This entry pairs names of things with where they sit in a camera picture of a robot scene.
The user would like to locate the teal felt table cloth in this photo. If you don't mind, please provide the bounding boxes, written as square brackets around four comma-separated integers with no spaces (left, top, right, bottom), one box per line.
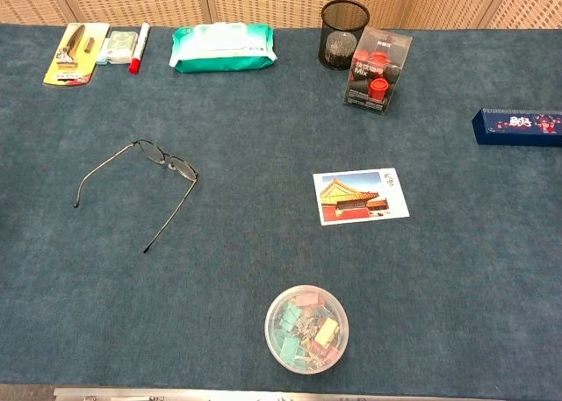
[0,22,562,396]

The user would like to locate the white marker with red cap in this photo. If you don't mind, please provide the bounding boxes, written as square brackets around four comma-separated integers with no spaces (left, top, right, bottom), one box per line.
[127,22,151,75]

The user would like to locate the clear box of red black cups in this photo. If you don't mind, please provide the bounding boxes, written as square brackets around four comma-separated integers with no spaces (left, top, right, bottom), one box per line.
[343,26,414,116]

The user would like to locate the clear round tub of clips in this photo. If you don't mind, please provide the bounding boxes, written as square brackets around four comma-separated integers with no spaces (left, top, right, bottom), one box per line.
[263,284,350,376]

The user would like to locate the dark blue printed box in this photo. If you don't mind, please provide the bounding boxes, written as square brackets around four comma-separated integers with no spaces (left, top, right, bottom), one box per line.
[471,107,562,147]

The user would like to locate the pink binder clip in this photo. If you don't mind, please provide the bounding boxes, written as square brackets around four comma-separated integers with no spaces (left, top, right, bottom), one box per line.
[294,291,326,308]

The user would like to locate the thin-framed eyeglasses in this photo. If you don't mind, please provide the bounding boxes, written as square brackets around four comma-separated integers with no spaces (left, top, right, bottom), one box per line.
[73,139,199,254]

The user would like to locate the small green white packet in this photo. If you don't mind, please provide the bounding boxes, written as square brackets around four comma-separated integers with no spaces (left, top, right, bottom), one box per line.
[95,30,138,67]

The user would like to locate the palace photo postcard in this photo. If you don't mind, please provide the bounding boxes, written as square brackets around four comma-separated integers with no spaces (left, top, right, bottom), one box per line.
[312,167,411,227]

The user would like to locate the aluminium rail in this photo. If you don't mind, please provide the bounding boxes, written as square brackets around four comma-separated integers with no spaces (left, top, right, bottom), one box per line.
[52,386,506,401]

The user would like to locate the teal binder clip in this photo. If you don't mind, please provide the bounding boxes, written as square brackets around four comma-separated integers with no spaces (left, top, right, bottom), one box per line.
[278,303,304,332]
[280,335,308,369]

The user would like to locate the woven rattan folding screen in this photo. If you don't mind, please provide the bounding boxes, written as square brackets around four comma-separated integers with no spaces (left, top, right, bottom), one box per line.
[0,0,562,30]

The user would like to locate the green white wet wipes pack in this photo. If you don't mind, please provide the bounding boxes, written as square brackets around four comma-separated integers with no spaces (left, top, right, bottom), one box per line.
[169,22,278,74]

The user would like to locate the yellow razor blister pack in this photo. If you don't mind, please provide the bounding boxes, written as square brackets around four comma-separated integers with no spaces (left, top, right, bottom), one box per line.
[42,22,112,88]

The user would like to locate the black mesh pen holder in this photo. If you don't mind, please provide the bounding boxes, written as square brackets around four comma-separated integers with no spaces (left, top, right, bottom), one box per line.
[318,0,371,72]

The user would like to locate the yellow binder clip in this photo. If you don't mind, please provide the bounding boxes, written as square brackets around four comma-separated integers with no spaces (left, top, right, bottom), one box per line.
[313,317,340,347]

